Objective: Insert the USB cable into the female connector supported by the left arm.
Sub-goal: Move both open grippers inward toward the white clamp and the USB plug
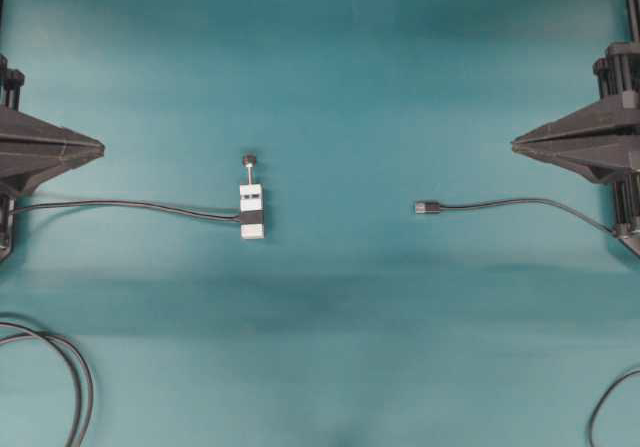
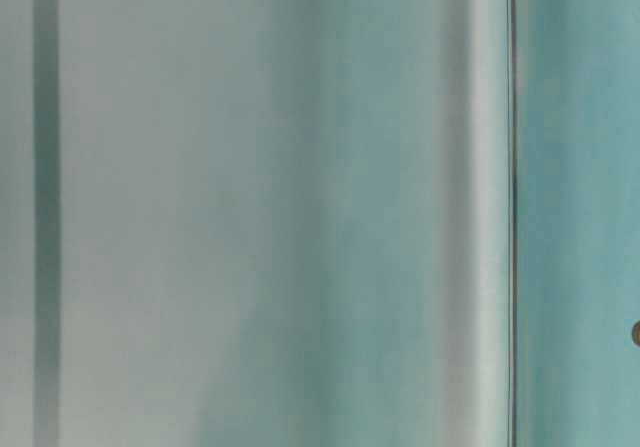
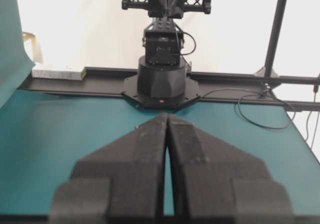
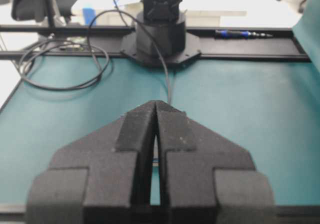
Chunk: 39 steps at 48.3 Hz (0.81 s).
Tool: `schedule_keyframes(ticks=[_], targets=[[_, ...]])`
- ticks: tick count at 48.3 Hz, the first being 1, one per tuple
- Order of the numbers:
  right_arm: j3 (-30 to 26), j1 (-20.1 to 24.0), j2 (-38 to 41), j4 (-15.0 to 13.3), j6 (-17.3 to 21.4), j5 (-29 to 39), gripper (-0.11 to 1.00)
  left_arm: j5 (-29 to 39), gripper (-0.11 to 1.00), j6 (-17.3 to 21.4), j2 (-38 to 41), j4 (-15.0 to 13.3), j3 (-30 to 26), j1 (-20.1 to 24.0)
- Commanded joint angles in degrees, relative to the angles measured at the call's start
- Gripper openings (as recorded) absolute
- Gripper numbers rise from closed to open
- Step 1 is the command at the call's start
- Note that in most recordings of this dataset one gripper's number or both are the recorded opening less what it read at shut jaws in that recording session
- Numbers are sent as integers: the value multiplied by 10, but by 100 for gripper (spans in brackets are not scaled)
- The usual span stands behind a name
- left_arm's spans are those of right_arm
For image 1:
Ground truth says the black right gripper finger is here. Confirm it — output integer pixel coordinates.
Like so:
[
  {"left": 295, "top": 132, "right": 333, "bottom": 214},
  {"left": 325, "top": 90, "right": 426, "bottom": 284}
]
[
  {"left": 511, "top": 95, "right": 639, "bottom": 147},
  {"left": 512, "top": 135, "right": 639, "bottom": 184}
]

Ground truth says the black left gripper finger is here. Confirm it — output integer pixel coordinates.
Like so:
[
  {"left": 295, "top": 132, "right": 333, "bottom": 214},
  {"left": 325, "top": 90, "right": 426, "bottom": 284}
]
[
  {"left": 1, "top": 106, "right": 104, "bottom": 150},
  {"left": 1, "top": 144, "right": 105, "bottom": 198}
]

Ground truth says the black male USB cable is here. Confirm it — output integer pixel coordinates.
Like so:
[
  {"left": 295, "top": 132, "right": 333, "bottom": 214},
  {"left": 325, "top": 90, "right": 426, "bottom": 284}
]
[{"left": 413, "top": 197, "right": 614, "bottom": 233}]

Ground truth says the white clamp vise with screw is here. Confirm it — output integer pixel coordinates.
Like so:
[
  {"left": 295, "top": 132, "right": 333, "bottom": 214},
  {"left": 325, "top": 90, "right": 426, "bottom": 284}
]
[{"left": 239, "top": 154, "right": 265, "bottom": 240}]

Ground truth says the black female USB cable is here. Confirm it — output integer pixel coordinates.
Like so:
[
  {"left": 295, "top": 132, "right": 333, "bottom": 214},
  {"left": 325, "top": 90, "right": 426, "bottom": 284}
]
[{"left": 10, "top": 199, "right": 265, "bottom": 224}]

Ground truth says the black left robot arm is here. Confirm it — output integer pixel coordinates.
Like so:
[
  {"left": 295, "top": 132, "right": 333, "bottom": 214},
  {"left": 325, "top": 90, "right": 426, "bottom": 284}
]
[{"left": 1, "top": 57, "right": 105, "bottom": 260}]

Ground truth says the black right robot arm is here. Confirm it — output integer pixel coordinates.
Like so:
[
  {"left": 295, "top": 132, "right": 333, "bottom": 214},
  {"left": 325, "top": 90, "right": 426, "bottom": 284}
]
[{"left": 512, "top": 0, "right": 639, "bottom": 255}]

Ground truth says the black cable lower left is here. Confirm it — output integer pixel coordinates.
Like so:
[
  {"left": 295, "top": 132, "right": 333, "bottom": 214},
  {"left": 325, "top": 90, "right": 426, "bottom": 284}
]
[{"left": 0, "top": 320, "right": 95, "bottom": 447}]

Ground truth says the black cable lower right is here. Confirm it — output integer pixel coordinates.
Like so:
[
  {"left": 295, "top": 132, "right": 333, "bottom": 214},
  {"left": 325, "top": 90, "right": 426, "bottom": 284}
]
[{"left": 586, "top": 364, "right": 640, "bottom": 447}]

